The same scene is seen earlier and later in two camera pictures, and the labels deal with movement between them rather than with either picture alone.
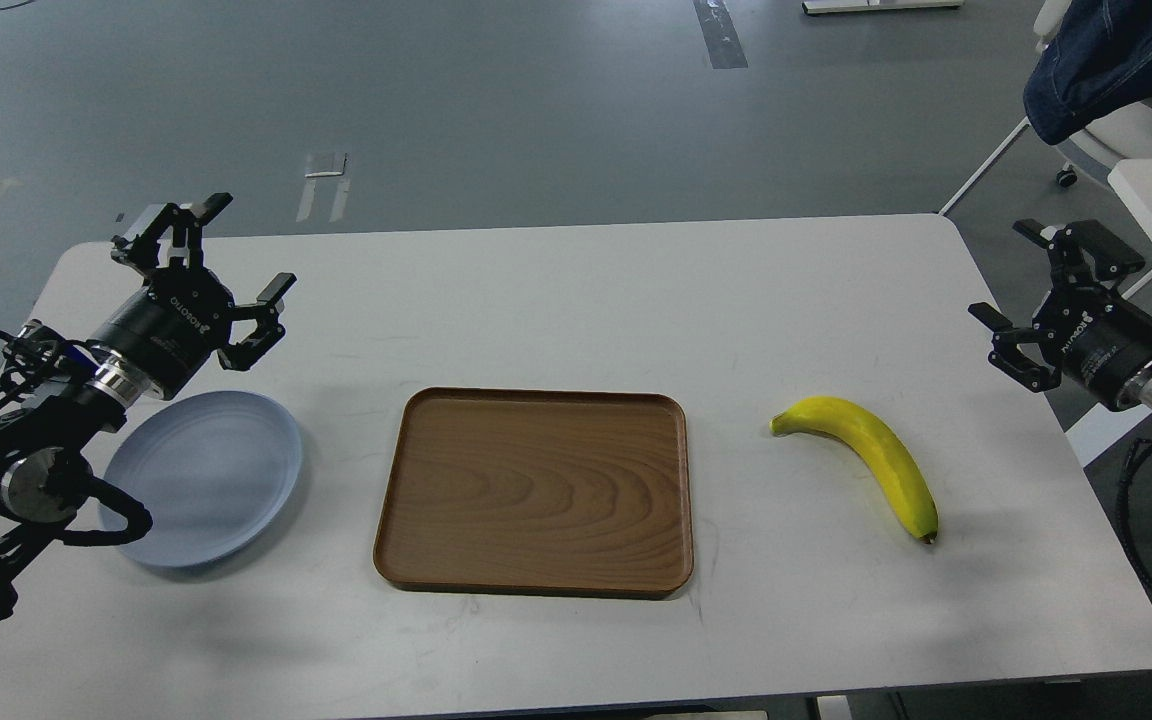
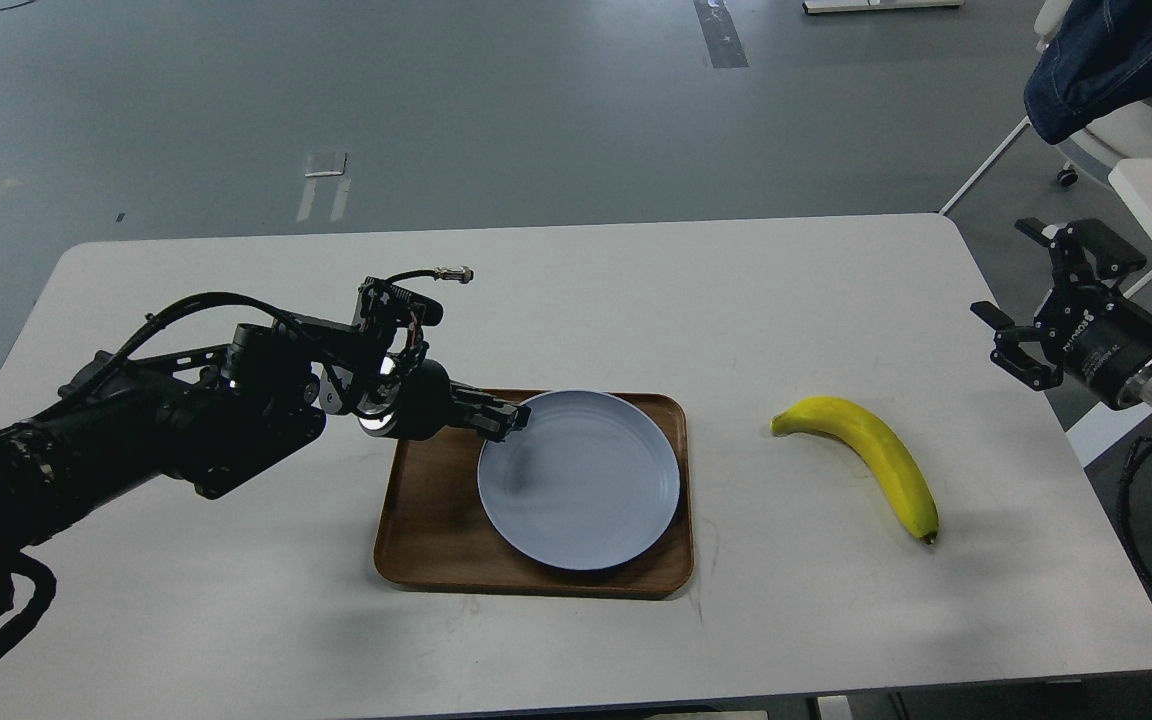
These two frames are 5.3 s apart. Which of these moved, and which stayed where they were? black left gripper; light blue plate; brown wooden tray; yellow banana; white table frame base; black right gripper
Moved: black left gripper; light blue plate
Stayed: yellow banana; white table frame base; black right gripper; brown wooden tray
